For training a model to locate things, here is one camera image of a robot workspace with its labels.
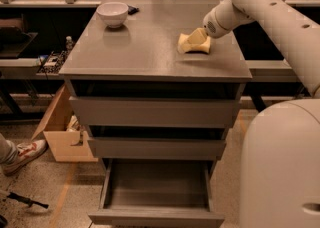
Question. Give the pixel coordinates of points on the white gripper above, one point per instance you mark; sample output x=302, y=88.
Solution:
x=216, y=25

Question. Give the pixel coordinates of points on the yellow sponge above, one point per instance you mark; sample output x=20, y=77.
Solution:
x=184, y=46

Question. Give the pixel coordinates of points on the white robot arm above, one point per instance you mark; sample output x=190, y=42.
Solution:
x=280, y=161

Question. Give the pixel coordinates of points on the grey drawer cabinet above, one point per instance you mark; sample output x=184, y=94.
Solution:
x=140, y=60

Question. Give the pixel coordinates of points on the grey top drawer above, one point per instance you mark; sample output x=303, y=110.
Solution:
x=155, y=112

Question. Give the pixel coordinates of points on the grey drawer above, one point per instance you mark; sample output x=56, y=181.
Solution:
x=155, y=112
x=156, y=193
x=159, y=149

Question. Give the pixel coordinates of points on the grey middle drawer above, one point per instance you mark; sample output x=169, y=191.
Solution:
x=159, y=149

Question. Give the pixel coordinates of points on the grey bottom drawer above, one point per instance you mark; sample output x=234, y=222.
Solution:
x=156, y=193

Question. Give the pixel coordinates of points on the black phone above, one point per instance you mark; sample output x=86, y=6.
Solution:
x=132, y=10

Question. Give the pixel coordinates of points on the white bowl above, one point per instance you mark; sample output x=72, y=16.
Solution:
x=113, y=14

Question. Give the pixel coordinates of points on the small plastic bottle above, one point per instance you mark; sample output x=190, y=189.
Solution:
x=69, y=44

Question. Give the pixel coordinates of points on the tray of small parts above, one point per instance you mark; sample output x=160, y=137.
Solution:
x=52, y=63

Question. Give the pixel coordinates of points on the cardboard box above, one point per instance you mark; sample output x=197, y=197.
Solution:
x=66, y=144

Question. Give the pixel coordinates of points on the white red sneaker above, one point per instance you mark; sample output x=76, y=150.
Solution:
x=27, y=152

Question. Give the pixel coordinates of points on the grey trouser leg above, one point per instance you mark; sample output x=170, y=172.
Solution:
x=8, y=151

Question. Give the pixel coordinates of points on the black tool on floor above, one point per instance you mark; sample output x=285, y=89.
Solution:
x=28, y=201

